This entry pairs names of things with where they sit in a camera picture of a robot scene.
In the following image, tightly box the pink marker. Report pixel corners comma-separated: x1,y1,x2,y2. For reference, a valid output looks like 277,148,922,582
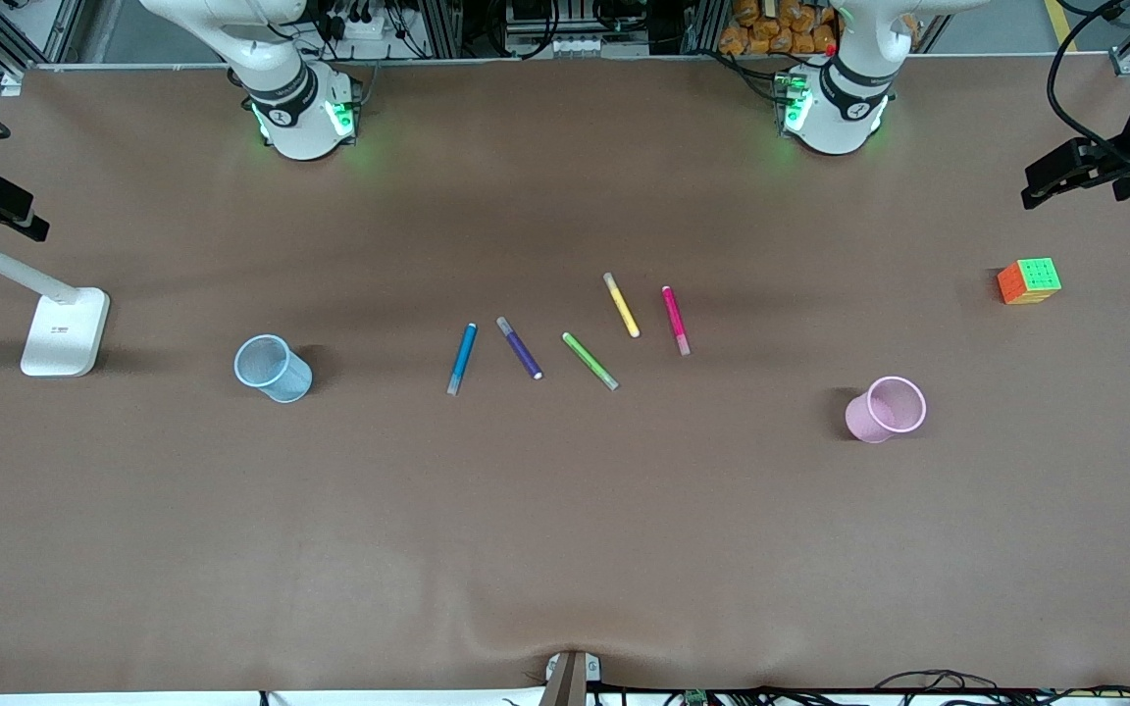
661,285,692,357

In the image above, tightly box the blue marker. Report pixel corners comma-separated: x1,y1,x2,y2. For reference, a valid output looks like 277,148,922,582
446,323,479,397

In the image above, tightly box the colourful puzzle cube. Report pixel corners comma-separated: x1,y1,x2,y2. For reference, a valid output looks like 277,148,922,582
997,257,1063,306

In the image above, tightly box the white desk lamp stand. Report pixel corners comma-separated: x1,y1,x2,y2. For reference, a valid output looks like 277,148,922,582
0,233,112,379

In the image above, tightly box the orange snack packets bag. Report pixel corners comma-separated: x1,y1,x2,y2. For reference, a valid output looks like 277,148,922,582
719,0,841,57

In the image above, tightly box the pink plastic cup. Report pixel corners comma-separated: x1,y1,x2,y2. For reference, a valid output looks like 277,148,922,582
845,376,928,445

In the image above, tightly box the light blue plastic cup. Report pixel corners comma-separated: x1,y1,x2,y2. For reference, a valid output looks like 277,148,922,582
234,334,314,404

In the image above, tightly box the yellow marker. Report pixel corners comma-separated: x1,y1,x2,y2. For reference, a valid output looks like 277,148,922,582
602,272,642,339

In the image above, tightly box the green marker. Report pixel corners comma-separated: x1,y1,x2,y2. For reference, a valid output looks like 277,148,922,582
562,332,620,392

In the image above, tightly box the purple marker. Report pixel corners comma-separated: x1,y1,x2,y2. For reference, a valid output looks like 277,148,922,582
496,316,543,381

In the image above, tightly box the brown table cover mat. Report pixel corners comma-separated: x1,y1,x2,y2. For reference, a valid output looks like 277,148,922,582
0,54,1130,693

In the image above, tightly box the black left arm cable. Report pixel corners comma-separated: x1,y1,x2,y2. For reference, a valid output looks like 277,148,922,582
1046,0,1130,163

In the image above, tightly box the black cable loop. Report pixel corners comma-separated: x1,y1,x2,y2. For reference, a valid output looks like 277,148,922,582
877,670,1005,693

